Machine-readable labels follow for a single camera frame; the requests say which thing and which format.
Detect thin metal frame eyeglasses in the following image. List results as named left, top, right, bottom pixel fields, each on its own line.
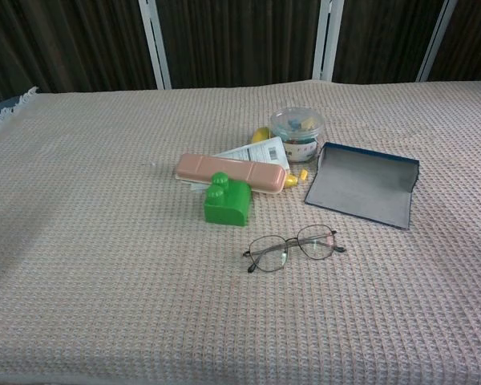
left=242, top=224, right=348, bottom=274

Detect dark blue glasses case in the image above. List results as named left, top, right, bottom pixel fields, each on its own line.
left=303, top=141, right=421, bottom=231

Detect pink plastic pencil case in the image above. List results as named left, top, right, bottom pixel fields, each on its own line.
left=174, top=154, right=288, bottom=197

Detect green toy building block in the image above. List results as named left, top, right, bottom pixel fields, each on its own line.
left=203, top=171, right=253, bottom=229

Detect white paper packet with barcode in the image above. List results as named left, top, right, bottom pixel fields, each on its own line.
left=190, top=136, right=290, bottom=192

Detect yellow toy banana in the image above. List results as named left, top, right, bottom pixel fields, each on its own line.
left=251, top=126, right=273, bottom=144

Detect clear jar with colourful pieces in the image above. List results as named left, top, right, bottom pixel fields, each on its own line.
left=269, top=107, right=325, bottom=164

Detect beige waffle tablecloth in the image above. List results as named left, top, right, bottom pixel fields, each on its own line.
left=0, top=79, right=481, bottom=385

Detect dark brown pleated curtain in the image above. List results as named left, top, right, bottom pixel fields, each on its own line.
left=0, top=0, right=481, bottom=97

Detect white screen frame post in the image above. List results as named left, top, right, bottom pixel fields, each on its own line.
left=312, top=0, right=345, bottom=83
left=415, top=0, right=459, bottom=83
left=138, top=0, right=172, bottom=90

